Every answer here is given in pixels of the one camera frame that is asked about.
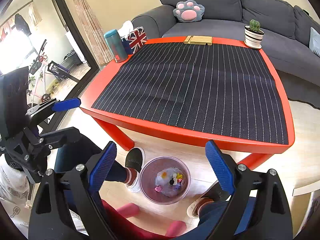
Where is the plastic bag of trash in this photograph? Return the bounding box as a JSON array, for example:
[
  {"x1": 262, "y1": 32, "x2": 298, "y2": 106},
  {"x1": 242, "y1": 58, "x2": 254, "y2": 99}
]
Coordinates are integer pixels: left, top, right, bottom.
[{"x1": 154, "y1": 167, "x2": 185, "y2": 198}]

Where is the pink translucent trash bin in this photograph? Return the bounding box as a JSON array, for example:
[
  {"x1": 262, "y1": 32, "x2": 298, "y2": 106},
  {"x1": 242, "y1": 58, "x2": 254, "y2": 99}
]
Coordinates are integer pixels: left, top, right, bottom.
[{"x1": 139, "y1": 156, "x2": 191, "y2": 205}]

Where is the right black slipper foot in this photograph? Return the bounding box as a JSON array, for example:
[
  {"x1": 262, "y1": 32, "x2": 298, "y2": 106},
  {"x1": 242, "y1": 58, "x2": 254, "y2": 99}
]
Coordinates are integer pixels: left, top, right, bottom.
[{"x1": 187, "y1": 181, "x2": 230, "y2": 219}]

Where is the black slipper foot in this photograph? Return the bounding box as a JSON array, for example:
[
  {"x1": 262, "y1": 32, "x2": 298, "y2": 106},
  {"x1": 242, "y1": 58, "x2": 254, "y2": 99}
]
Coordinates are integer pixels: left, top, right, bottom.
[
  {"x1": 187, "y1": 181, "x2": 230, "y2": 219},
  {"x1": 106, "y1": 147, "x2": 145, "y2": 193}
]

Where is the left black slipper foot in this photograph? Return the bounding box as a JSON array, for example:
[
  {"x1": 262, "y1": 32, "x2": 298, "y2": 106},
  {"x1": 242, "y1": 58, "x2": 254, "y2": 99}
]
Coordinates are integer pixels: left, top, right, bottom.
[{"x1": 106, "y1": 147, "x2": 145, "y2": 193}]

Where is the red coffee table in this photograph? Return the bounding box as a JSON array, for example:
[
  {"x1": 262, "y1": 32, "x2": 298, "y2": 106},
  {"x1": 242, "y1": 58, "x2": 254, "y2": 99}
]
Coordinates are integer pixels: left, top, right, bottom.
[{"x1": 80, "y1": 37, "x2": 295, "y2": 168}]

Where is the pink stool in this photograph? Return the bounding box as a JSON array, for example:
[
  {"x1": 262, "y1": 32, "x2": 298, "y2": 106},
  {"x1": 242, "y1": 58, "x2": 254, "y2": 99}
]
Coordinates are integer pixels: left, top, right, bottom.
[{"x1": 102, "y1": 200, "x2": 187, "y2": 239}]

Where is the teal thermos bottle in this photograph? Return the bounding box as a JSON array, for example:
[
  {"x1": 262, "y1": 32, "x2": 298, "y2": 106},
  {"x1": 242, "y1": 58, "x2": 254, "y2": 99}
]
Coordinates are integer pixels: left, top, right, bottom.
[{"x1": 104, "y1": 29, "x2": 128, "y2": 63}]

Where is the dark pinstriped table mat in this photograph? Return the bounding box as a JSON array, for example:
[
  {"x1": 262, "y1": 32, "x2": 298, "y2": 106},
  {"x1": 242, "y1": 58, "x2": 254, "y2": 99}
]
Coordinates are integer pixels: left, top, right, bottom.
[{"x1": 92, "y1": 43, "x2": 288, "y2": 144}]

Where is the union jack tissue box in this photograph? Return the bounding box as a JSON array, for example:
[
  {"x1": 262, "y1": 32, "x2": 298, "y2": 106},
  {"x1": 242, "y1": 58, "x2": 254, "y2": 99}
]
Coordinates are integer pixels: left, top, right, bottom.
[{"x1": 121, "y1": 26, "x2": 148, "y2": 55}]

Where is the beige curtain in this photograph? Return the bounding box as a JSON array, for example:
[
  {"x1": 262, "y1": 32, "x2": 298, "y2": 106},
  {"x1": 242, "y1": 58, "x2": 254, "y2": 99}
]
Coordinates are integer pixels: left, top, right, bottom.
[{"x1": 73, "y1": 0, "x2": 113, "y2": 66}]

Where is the wooden phone stand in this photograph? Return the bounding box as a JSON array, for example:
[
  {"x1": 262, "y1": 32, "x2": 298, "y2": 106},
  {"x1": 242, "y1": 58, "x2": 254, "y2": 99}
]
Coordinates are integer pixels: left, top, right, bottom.
[{"x1": 183, "y1": 35, "x2": 213, "y2": 46}]

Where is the potted cactus striped pot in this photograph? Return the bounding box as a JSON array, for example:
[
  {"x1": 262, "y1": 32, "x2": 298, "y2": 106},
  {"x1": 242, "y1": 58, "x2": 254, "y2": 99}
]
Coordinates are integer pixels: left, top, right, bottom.
[{"x1": 244, "y1": 19, "x2": 264, "y2": 49}]

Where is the cat paw cushion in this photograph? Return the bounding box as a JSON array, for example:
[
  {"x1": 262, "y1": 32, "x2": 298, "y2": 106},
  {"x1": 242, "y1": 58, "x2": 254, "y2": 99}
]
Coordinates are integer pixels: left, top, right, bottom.
[{"x1": 172, "y1": 0, "x2": 205, "y2": 23}]

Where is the light blue cushion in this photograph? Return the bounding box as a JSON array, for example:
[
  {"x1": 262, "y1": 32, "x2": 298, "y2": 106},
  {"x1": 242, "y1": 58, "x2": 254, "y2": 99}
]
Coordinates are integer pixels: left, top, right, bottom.
[{"x1": 309, "y1": 27, "x2": 320, "y2": 57}]

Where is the grey fabric sofa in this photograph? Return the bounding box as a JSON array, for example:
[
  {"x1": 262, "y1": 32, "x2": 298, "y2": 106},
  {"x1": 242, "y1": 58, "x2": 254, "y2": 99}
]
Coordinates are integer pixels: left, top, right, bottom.
[{"x1": 132, "y1": 0, "x2": 319, "y2": 108}]

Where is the black door frame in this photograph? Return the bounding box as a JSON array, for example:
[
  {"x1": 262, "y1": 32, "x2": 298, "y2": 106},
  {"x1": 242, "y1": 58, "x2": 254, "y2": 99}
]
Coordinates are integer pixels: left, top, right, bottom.
[{"x1": 0, "y1": 0, "x2": 101, "y2": 131}]

